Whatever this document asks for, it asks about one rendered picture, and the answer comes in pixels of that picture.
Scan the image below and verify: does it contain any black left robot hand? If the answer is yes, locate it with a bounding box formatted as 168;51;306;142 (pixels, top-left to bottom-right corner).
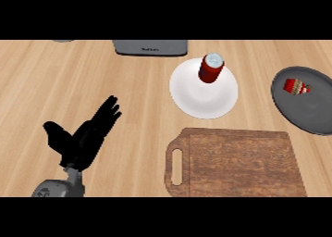
41;94;122;172

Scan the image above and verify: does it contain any brown wooden cutting board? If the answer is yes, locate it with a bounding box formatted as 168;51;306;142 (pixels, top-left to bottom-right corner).
163;127;308;198

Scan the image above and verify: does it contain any dark grey pan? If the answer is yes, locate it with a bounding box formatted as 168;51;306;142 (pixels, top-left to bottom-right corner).
268;66;332;136

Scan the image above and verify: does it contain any white plate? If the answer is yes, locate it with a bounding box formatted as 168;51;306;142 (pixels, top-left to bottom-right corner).
168;57;240;120

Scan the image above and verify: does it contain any grey appliance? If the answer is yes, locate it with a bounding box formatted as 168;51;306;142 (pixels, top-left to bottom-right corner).
110;40;190;57

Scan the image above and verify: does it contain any red can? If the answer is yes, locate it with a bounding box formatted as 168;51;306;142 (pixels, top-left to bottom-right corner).
196;53;225;84

